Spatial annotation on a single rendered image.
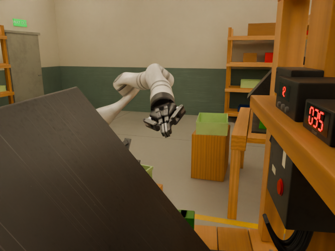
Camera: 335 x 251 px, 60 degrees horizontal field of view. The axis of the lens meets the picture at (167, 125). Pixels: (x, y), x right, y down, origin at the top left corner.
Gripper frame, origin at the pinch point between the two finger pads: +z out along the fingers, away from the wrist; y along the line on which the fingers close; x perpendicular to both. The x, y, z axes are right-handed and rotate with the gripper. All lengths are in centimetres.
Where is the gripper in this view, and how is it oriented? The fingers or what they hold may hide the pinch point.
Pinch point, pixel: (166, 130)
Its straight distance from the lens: 77.0
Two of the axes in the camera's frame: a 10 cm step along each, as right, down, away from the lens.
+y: 9.3, -3.4, -1.6
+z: 0.8, 5.9, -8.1
